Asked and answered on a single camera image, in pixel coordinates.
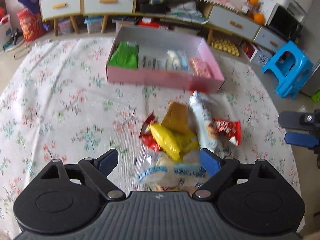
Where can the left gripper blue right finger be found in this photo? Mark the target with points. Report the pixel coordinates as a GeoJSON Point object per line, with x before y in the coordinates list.
{"type": "Point", "coordinates": [222, 175]}

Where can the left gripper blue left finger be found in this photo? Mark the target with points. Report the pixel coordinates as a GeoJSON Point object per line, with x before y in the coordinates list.
{"type": "Point", "coordinates": [96, 171]}

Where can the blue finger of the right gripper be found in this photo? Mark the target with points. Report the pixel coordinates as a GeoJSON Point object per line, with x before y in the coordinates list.
{"type": "Point", "coordinates": [302, 140]}

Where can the yellow snack packet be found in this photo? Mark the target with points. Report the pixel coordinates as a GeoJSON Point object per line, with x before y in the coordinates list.
{"type": "Point", "coordinates": [175, 144]}

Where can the small red crinkled snack packet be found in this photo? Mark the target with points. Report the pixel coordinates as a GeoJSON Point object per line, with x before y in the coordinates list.
{"type": "Point", "coordinates": [145, 134]}

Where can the silver chocolate pie snack pack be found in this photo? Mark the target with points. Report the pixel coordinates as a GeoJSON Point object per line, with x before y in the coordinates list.
{"type": "Point", "coordinates": [202, 116]}

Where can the gold wafer bar packet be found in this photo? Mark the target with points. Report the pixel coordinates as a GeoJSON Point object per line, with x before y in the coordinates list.
{"type": "Point", "coordinates": [176, 118]}

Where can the pink strawberry snack packet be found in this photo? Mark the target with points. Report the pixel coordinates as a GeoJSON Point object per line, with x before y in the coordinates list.
{"type": "Point", "coordinates": [200, 67]}

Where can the green snack packet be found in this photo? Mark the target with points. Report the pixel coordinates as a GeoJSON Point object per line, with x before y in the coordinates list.
{"type": "Point", "coordinates": [125, 55]}

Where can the white blue bread packet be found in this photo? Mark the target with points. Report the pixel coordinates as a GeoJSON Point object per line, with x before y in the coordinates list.
{"type": "Point", "coordinates": [176, 61]}

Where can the blue plastic stool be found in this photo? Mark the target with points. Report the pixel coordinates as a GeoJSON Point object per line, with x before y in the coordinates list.
{"type": "Point", "coordinates": [291, 67]}

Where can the floral white rug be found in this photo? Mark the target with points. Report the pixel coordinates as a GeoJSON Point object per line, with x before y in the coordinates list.
{"type": "Point", "coordinates": [59, 105]}

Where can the black microwave oven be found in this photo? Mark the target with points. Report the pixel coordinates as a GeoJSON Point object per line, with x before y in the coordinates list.
{"type": "Point", "coordinates": [284, 24]}

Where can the yellow egg tray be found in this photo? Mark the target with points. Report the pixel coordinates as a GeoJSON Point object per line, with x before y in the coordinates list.
{"type": "Point", "coordinates": [226, 46]}

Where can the orange fruit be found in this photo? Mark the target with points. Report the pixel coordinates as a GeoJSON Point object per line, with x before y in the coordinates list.
{"type": "Point", "coordinates": [259, 18]}

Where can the pink shallow cardboard box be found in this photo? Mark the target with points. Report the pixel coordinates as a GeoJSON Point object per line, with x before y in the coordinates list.
{"type": "Point", "coordinates": [153, 46]}

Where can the red cardboard box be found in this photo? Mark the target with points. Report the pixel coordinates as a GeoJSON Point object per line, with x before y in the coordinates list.
{"type": "Point", "coordinates": [152, 25]}

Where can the red gift bag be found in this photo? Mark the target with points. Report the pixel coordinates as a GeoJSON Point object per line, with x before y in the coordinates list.
{"type": "Point", "coordinates": [31, 25]}

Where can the wooden tv cabinet with drawers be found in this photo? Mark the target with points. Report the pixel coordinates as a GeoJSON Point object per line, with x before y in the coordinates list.
{"type": "Point", "coordinates": [212, 17]}

